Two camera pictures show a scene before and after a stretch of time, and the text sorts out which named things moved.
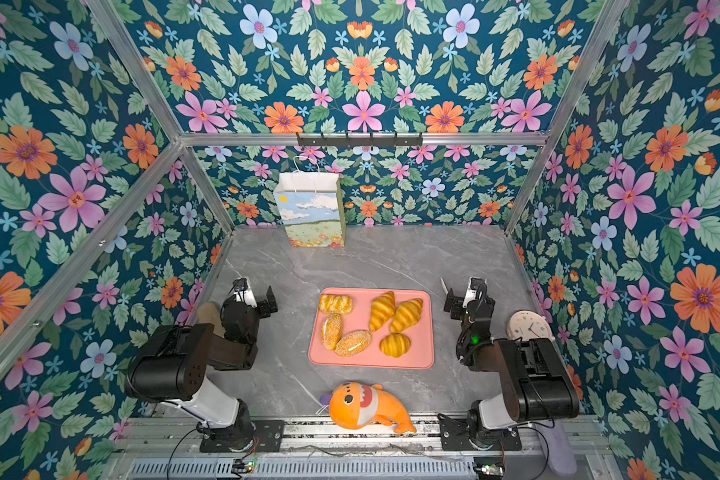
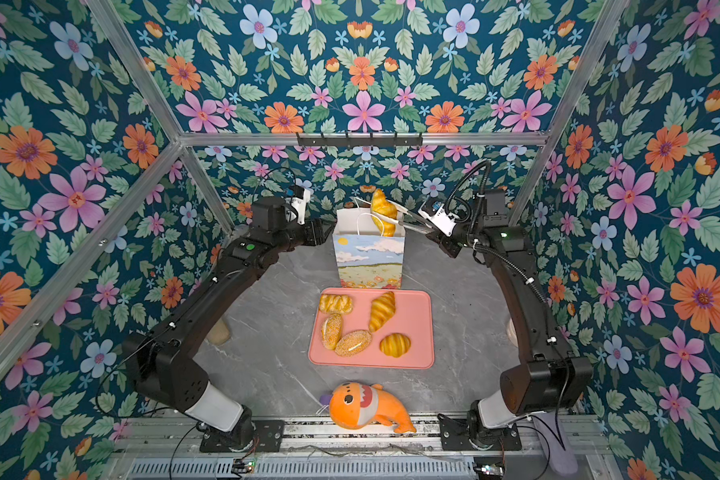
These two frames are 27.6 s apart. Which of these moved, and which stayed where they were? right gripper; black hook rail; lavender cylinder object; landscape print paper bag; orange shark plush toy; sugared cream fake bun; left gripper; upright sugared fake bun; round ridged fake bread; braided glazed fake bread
Moved: right gripper; left gripper; landscape print paper bag
Stayed: upright sugared fake bun; braided glazed fake bread; black hook rail; sugared cream fake bun; lavender cylinder object; orange shark plush toy; round ridged fake bread
